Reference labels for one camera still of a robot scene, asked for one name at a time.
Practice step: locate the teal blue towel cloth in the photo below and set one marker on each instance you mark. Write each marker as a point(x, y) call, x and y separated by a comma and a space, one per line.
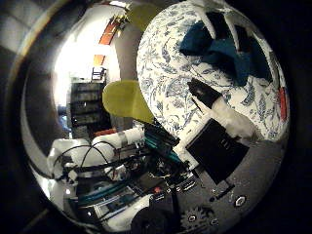
point(227, 53)

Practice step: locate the white blue floral tablecloth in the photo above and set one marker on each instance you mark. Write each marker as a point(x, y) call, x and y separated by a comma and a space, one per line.
point(169, 81)

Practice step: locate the yellow-green chair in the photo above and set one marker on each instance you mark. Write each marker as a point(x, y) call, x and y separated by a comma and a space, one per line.
point(144, 16)
point(125, 100)

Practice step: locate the red-orange low box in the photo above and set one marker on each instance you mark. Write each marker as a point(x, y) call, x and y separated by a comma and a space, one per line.
point(105, 132)

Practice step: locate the black shelf unit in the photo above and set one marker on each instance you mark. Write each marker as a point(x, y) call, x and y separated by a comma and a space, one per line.
point(87, 104)

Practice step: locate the small black rack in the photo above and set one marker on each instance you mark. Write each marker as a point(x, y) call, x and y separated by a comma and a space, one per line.
point(98, 73)

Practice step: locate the small orange board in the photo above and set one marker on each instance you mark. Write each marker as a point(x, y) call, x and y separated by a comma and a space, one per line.
point(99, 59)

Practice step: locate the long orange board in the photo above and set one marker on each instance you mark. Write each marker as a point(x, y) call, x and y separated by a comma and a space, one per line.
point(109, 32)

